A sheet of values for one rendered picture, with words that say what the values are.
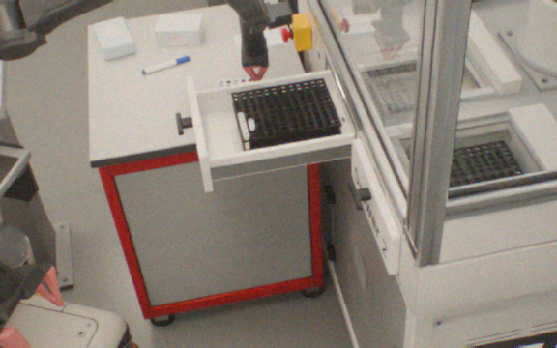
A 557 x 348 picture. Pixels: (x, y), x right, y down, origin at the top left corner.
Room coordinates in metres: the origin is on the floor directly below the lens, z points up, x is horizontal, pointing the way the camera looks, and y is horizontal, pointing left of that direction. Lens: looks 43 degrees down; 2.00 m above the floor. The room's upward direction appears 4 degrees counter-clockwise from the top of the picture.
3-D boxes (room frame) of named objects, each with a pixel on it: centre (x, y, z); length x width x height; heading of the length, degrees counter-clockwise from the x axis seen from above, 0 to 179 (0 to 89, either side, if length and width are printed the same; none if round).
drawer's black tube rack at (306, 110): (1.37, 0.00, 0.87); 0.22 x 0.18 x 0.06; 99
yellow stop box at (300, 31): (1.71, -0.05, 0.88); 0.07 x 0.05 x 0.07; 9
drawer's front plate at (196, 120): (1.34, 0.20, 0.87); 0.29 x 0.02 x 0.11; 9
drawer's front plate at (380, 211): (1.08, -0.16, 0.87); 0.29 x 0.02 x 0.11; 9
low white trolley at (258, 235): (1.75, 0.24, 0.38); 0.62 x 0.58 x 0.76; 9
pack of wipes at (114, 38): (1.90, 0.48, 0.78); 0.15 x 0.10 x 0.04; 19
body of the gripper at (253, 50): (1.61, 0.07, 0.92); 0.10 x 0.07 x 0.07; 0
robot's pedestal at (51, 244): (1.75, 0.92, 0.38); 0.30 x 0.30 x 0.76; 12
